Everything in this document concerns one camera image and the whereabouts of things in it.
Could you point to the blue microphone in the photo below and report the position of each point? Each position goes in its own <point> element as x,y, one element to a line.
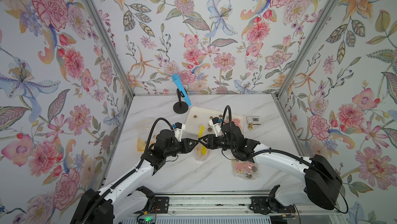
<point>177,80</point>

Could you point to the pile of poured cookies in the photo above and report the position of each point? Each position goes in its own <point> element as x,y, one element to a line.
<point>237,121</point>

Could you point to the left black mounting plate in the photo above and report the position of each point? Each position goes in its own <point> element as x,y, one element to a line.
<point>159,205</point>

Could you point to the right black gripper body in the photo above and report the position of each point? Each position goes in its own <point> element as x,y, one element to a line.
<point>222,143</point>

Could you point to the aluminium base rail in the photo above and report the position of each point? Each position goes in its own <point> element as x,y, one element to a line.
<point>196,204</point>

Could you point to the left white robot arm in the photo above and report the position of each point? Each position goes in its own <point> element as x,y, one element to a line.
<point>127,195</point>

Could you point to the white rectangular tray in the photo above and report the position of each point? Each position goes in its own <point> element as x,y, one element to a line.
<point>203,116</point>

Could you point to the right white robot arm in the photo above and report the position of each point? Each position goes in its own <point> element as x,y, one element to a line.
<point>319,183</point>

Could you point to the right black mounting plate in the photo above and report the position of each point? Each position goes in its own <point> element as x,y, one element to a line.
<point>266,205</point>

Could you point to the ziploc bag of cookies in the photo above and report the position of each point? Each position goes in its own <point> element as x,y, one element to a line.
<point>201,153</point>
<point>244,169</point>

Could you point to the black mounting plate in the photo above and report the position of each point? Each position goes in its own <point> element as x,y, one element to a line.
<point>159,205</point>
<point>266,205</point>

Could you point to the small QR code box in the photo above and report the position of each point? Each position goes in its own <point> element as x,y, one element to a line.
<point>254,120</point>

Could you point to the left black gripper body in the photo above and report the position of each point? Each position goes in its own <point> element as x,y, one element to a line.
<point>173,150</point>

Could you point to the ziploc bag yellow duck print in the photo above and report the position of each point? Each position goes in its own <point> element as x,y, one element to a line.
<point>143,134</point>

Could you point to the black microphone stand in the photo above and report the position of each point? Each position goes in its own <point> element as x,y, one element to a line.
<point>180,107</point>

